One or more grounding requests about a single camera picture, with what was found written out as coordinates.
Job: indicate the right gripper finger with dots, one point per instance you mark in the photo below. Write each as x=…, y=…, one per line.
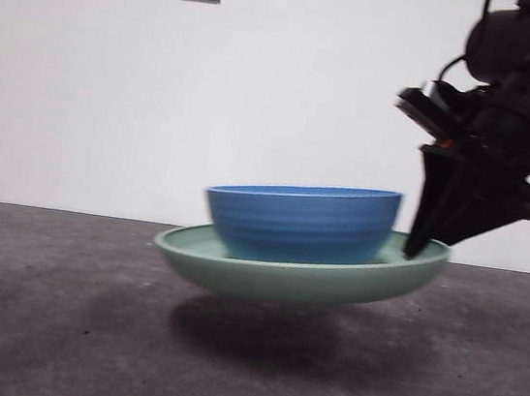
x=479, y=206
x=434, y=191

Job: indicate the blue ribbed bowl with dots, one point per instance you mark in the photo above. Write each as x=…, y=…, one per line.
x=301, y=222

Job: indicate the green round plate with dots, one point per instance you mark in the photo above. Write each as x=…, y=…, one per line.
x=283, y=281

